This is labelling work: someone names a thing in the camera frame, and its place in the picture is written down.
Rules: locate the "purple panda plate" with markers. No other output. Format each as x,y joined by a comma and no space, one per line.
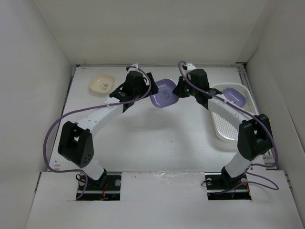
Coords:
165,96
234,96

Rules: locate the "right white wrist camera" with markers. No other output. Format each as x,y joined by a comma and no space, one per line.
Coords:
189,67

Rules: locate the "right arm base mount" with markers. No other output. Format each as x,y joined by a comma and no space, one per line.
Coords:
220,186

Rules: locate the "white plastic bin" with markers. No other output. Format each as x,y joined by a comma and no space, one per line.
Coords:
226,134

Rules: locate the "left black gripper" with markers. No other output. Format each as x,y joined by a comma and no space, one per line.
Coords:
154,88

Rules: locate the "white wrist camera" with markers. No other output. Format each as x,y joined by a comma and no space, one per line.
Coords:
189,67
132,67

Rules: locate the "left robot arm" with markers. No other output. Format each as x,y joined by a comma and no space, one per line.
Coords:
76,140

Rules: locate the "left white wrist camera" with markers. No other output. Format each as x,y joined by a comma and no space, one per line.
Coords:
132,67

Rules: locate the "cream panda plate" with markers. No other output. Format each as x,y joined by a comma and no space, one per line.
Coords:
102,84

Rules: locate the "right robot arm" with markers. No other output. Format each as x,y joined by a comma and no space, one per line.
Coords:
254,131

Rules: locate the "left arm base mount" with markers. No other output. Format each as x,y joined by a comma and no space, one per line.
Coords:
109,191

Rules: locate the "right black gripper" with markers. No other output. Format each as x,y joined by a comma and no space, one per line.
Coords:
179,89

